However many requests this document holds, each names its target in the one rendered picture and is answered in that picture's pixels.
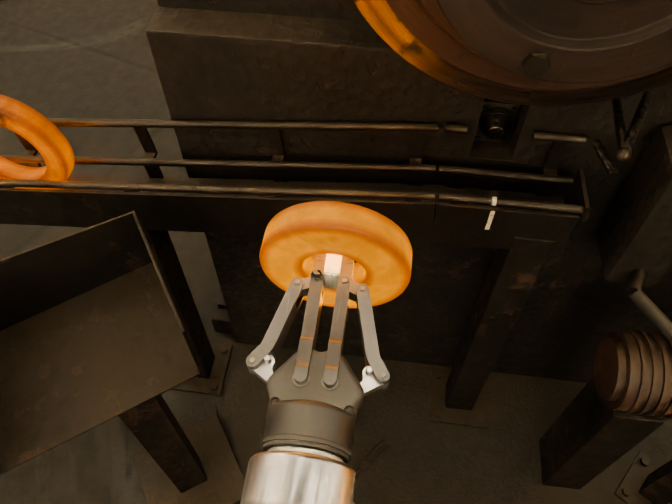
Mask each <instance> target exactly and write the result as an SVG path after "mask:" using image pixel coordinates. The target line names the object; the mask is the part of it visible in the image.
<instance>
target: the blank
mask: <svg viewBox="0 0 672 504"><path fill-rule="evenodd" d="M317 254H337V255H342V256H345V257H348V258H351V259H353V260H355V261H356V262H357V263H354V268H353V276H352V279H353V281H354V282H356V283H358V284H361V283H364V284H366V285H367V286H368V287H369V292H370V298H371V304H372V306H377V305H381V304H384V303H387V302H389V301H391V300H393V299H395V298H396V297H398V296H399V295H400V294H402V293H403V292H404V290H405V289H406V287H407V286H408V284H409V282H410V278H411V267H412V255H413V252H412V246H411V243H410V241H409V239H408V237H407V235H406V234H405V233H404V231H403V230H402V229H401V228H400V227H399V226H398V225H397V224H395V223H394V222H393V221H392V220H390V219H389V218H387V217H385V216H384V215H382V214H380V213H378V212H376V211H373V210H371V209H368V208H365V207H362V206H359V205H355V204H350V203H345V202H338V201H312V202H305V203H300V204H296V205H293V206H290V207H288V208H286V209H284V210H282V211H281V212H279V213H278V214H276V215H275V216H274V217H273V218H272V219H271V221H270V222H269V223H268V225H267V227H266V230H265V233H264V237H263V241H262V245H261V249H260V254H259V258H260V263H261V267H262V269H263V271H264V273H265V274H266V276H267V277H268V278H269V279H270V280H271V281H272V282H273V283H274V284H275V285H277V286H278V287H279V288H281V289H282V290H284V291H285V292H286V291H287V289H288V287H289V285H290V282H291V280H292V279H293V278H295V277H300V278H307V277H309V276H310V273H311V271H312V270H313V266H314V261H315V255H317ZM336 291H337V290H334V289H333V288H331V289H325V288H324V295H323V301H322V305H323V306H329V307H334V305H335V298H336Z"/></svg>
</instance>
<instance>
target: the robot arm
mask: <svg viewBox="0 0 672 504"><path fill-rule="evenodd" d="M353 268H354V260H353V259H351V258H348V257H345V256H342V255H337V254H317V255H315V261H314V266H313V270H312V271H311V273H310V276H309V277H307V278H300V277H295V278H293V279H292V280H291V282H290V285H289V287H288V289H287V291H286V293H285V295H284V297H283V299H282V301H281V303H280V305H279V307H278V309H277V311H276V313H275V316H274V318H273V320H272V322H271V324H270V326H269V328H268V330H267V332H266V334H265V336H264V338H263V340H262V342H261V344H260V345H259V346H258V347H257V348H256V349H255V350H254V351H253V352H252V353H251V354H250V355H249V356H248V357H247V358H246V364H247V367H248V369H249V372H250V374H251V376H253V377H259V378H260V379H261V380H262V381H263V382H264V383H266V390H267V393H268V396H269V404H268V410H267V415H266V420H265V425H264V430H263V436H262V441H261V448H262V450H263V452H260V453H256V454H254V455H253V456H252V457H251V458H250V460H249V462H248V467H247V472H246V477H245V482H244V487H243V492H242V497H241V502H240V504H355V503H354V502H353V500H352V499H353V497H354V495H353V489H354V482H355V480H356V479H355V475H356V472H355V470H354V469H353V468H352V467H351V466H349V465H348V462H349V461H351V458H352V449H353V440H354V431H355V421H356V414H357V412H358V410H359V408H360V407H361V405H362V404H363V401H364V396H366V395H368V394H370V393H372V392H375V391H377V390H378V391H381V392H383V391H386V390H387V389H388V386H389V380H390V373H389V371H388V369H387V367H386V365H385V364H384V362H383V360H382V359H381V357H380V353H379V347H378V341H377V335H376V328H375V322H374V316H373V310H372V304H371V298H370V292H369V287H368V286H367V285H366V284H364V283H361V284H358V283H356V282H354V281H353V279H352V276H353ZM324 288H325V289H331V288H333V289H334V290H337V291H336V298H335V305H334V311H333V318H332V325H331V332H330V338H329V342H328V349H327V351H325V352H318V351H316V350H315V347H316V341H317V334H318V328H319V321H320V315H321V308H322V301H323V295H324ZM305 296H308V297H307V303H306V309H305V315H304V321H303V327H302V333H301V337H300V340H299V346H298V352H296V353H294V354H293V355H292V356H291V357H290V358H289V359H288V360H287V361H286V362H285V363H284V364H283V365H282V366H280V367H279V368H278V369H277V370H276V371H275V372H273V371H274V369H275V367H276V362H275V358H276V357H277V355H278V353H279V351H280V349H281V347H282V344H283V342H284V340H285V338H286V336H287V334H288V331H289V329H290V327H291V325H292V323H293V321H294V318H295V316H296V314H297V312H298V310H299V308H300V305H301V303H302V301H303V299H304V297H305ZM350 300H353V301H355V302H356V306H357V313H358V320H359V327H360V334H361V340H362V347H363V354H364V361H365V366H366V367H365V368H364V369H363V371H362V379H363V380H362V381H361V382H360V383H359V381H358V379H357V378H356V376H355V374H354V373H353V371H352V369H351V368H350V366H349V364H348V363H347V361H346V360H345V358H344V357H342V356H343V347H344V339H345V332H346V324H347V317H348V309H349V302H350Z"/></svg>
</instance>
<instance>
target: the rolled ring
mask: <svg viewBox="0 0 672 504"><path fill-rule="evenodd" d="M0 126H2V127H4V128H7V129H9V130H11V131H13V132H15V133H17V134H18V135H20V136H22V137H23V138H24V139H26V140H27V141H28V142H30V143H31V144H32V145H33V146H34V147H35V148H36V149H37V150H38V151H39V153H40V154H41V155H42V157H43V159H44V161H45V164H46V166H43V167H28V166H24V165H20V164H17V163H14V162H12V161H10V160H8V159H6V158H4V157H2V156H0V179H22V180H56V181H67V179H68V178H69V176H70V174H71V172H72V171H73V168H74V164H75V159H74V153H73V150H72V148H71V145H70V144H69V142H68V140H67V139H66V137H65V136H64V135H63V133H62V132H61V131H60V130H59V129H58V128H57V127H56V126H55V125H54V124H53V123H52V122H51V121H50V120H48V119H47V118H46V117H45V116H43V115H42V114H41V113H39V112H38V111H36V110H35V109H33V108H31V107H30V106H28V105H26V104H24V103H22V102H20V101H18V100H15V99H13V98H10V97H7V96H4V95H1V94H0Z"/></svg>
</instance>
